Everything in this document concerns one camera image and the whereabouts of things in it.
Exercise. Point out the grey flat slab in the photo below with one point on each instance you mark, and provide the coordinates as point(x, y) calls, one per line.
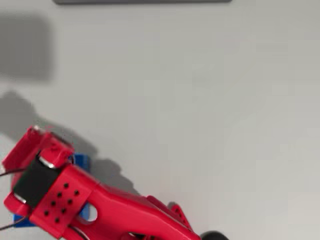
point(142, 1)

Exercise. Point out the black round object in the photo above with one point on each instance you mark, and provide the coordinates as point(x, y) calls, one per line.
point(213, 236)

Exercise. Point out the red robot arm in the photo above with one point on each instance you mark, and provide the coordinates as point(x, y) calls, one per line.
point(112, 207)

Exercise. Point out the blue plastic bin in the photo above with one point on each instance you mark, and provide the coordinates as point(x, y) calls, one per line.
point(82, 161)

